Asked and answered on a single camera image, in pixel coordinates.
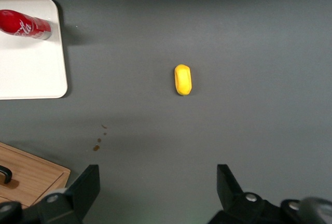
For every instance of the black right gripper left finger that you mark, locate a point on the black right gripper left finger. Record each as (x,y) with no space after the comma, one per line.
(75,203)

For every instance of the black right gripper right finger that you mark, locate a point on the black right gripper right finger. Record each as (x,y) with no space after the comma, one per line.
(238,206)

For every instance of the red coke bottle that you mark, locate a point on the red coke bottle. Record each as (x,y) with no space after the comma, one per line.
(23,24)

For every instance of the cream plastic tray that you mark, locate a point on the cream plastic tray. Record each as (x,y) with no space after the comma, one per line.
(31,60)

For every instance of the wooden drawer front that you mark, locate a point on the wooden drawer front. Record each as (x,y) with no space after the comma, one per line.
(28,180)

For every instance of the wooden drawer cabinet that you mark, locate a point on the wooden drawer cabinet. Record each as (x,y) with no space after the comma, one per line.
(31,167)

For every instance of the yellow lemon-shaped object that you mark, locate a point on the yellow lemon-shaped object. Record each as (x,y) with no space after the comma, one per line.
(183,80)

